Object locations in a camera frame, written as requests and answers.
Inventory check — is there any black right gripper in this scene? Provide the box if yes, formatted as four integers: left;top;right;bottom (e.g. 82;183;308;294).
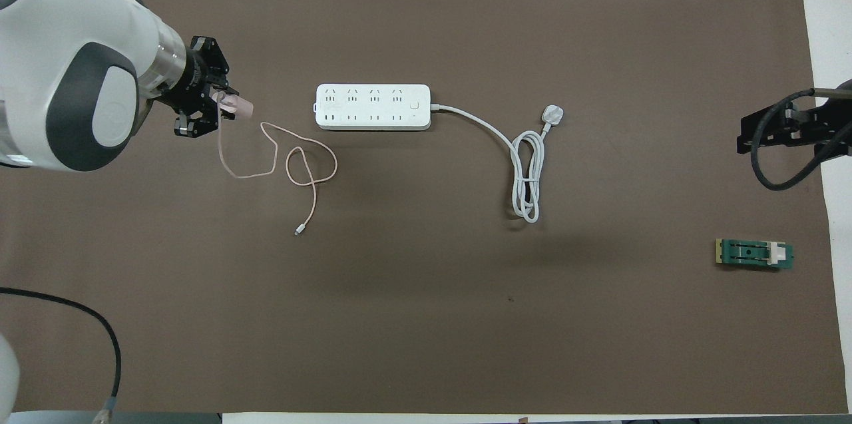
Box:
737;101;852;155

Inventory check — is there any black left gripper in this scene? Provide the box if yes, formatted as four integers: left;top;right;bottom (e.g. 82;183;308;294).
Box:
160;37;238;138

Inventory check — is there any pink charger adapter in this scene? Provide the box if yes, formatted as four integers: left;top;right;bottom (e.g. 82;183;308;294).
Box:
216;93;255;120

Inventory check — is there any pink charging cable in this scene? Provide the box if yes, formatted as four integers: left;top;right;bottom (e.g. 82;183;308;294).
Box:
216;95;338;236

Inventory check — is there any brown table mat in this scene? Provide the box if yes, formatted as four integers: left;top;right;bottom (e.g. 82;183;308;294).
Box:
0;0;849;415

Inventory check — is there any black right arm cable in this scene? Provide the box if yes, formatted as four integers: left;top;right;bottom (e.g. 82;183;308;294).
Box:
750;87;852;191

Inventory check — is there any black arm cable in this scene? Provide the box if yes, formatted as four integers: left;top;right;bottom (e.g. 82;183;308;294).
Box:
0;288;122;424
750;87;852;191

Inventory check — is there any white power strip with cord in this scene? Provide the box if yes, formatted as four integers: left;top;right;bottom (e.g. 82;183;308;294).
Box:
314;83;566;224

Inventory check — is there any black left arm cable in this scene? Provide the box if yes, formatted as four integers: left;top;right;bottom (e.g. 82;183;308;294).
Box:
0;288;122;424

